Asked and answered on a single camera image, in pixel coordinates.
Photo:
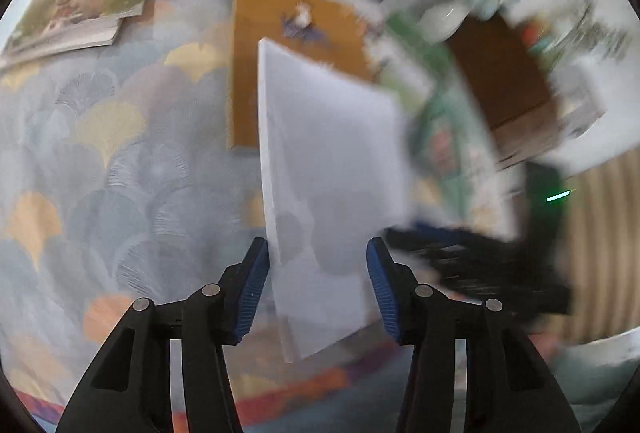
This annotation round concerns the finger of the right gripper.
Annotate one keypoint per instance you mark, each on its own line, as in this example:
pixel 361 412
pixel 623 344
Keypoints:
pixel 472 264

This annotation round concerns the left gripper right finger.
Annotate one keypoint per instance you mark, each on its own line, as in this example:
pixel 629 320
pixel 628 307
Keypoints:
pixel 509 387

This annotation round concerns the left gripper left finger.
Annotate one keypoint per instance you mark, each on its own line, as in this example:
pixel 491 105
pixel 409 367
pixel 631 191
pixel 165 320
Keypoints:
pixel 126 388

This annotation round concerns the white landscape cover book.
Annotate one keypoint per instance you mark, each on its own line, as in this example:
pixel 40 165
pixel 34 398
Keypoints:
pixel 48 27

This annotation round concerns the striped beige rug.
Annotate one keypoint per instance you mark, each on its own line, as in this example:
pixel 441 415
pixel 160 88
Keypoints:
pixel 601 258

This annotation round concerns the teal poetry book red girl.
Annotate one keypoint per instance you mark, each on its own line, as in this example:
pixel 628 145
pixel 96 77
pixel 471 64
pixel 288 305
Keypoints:
pixel 450 150

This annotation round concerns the brown wooden cabinet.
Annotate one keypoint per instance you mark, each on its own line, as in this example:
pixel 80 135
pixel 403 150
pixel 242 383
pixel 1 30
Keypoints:
pixel 511 90

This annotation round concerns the patterned blue table cloth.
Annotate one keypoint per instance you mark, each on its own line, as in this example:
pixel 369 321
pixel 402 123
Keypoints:
pixel 117 183

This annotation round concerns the dark green cover book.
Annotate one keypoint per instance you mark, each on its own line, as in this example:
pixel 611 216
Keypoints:
pixel 435 58

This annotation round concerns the white ceramic vase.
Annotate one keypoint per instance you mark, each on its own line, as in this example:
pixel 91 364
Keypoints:
pixel 441 21

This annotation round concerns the dried flowers in vase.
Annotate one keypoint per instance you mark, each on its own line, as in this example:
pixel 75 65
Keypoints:
pixel 577 32

